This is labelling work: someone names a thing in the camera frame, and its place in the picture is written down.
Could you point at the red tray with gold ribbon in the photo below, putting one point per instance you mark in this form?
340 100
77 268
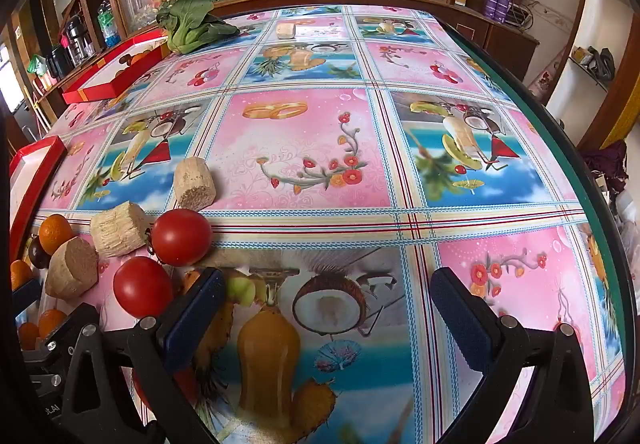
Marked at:
105 83

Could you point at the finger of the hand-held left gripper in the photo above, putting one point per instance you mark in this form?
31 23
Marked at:
26 300
70 320

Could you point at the plain red tray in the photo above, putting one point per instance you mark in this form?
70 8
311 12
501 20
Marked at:
40 163

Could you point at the dark red cloth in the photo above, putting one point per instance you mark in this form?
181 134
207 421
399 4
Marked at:
607 166

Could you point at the water bottle with green label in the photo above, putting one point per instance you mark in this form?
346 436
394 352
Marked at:
108 26

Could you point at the small orange mandarin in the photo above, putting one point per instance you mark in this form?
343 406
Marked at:
141 56

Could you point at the green bag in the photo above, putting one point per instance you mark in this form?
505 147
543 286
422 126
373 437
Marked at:
37 63

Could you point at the small beige food piece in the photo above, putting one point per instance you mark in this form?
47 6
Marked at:
285 29

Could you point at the purple spray can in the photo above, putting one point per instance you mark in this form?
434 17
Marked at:
490 2
503 6

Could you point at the green bok choy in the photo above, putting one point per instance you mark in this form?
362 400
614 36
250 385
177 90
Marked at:
192 26

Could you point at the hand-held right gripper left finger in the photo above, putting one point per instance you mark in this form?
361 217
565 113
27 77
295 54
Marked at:
200 314

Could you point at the wooden shelf cabinet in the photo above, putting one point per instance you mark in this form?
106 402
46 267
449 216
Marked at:
30 88

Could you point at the dark bag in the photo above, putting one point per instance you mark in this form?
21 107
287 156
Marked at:
597 63

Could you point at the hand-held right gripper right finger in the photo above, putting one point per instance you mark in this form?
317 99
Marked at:
460 319

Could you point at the dark purple plum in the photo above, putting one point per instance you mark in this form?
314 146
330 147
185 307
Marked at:
39 253

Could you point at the black kettle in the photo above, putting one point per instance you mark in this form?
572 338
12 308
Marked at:
57 61

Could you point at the pink printed bag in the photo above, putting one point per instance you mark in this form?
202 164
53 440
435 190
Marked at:
541 81

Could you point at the silver black thermos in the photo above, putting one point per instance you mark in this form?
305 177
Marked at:
80 41

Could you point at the printed tablecloth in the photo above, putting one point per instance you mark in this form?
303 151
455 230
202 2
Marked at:
300 138

